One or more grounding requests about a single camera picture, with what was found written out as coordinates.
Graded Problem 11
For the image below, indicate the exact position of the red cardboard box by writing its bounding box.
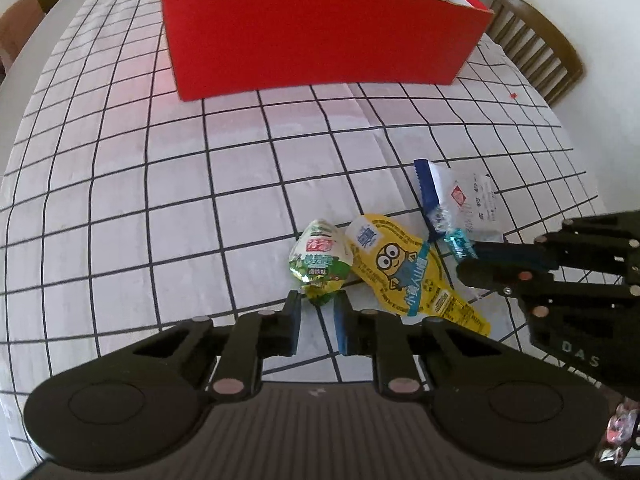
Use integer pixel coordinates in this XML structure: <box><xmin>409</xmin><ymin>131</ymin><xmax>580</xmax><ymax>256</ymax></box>
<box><xmin>160</xmin><ymin>0</ymin><xmax>495</xmax><ymax>104</ymax></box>

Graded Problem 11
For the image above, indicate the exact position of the blue white snack packet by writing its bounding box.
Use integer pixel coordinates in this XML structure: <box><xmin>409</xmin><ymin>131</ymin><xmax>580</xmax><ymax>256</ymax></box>
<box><xmin>413</xmin><ymin>158</ymin><xmax>504</xmax><ymax>244</ymax></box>

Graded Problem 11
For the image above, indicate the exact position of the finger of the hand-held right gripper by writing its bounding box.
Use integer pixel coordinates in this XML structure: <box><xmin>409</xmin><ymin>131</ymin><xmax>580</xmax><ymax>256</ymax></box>
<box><xmin>471</xmin><ymin>211</ymin><xmax>640</xmax><ymax>282</ymax></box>
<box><xmin>456</xmin><ymin>258</ymin><xmax>640</xmax><ymax>307</ymax></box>

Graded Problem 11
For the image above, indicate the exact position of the small green white snack packet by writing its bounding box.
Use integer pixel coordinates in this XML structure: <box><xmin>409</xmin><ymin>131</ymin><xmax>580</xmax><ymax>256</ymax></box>
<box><xmin>287</xmin><ymin>218</ymin><xmax>355</xmax><ymax>305</ymax></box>

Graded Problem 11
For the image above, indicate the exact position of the yellow cartoon snack packet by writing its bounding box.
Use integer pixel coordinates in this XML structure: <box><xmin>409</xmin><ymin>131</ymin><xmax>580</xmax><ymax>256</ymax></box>
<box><xmin>345</xmin><ymin>213</ymin><xmax>492</xmax><ymax>337</ymax></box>

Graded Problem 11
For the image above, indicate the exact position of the slatted wooden chair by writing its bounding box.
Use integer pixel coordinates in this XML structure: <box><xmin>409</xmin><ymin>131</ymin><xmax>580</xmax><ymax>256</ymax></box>
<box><xmin>487</xmin><ymin>0</ymin><xmax>585</xmax><ymax>107</ymax></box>

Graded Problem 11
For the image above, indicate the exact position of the teal clear candy wrapper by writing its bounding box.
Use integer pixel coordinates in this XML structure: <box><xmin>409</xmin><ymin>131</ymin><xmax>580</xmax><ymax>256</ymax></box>
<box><xmin>434</xmin><ymin>207</ymin><xmax>476</xmax><ymax>261</ymax></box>

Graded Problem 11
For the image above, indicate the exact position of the white checked tablecloth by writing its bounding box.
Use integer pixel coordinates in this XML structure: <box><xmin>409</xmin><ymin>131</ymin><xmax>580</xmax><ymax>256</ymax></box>
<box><xmin>0</xmin><ymin>0</ymin><xmax>608</xmax><ymax>463</ymax></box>

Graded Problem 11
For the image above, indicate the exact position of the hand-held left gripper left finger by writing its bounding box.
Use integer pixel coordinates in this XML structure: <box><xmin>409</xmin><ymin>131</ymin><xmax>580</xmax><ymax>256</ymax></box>
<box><xmin>132</xmin><ymin>290</ymin><xmax>304</xmax><ymax>397</ymax></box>

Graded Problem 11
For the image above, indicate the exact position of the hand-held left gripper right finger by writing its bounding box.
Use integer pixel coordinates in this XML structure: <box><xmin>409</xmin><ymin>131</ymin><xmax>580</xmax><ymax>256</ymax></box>
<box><xmin>332</xmin><ymin>292</ymin><xmax>507</xmax><ymax>397</ymax></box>

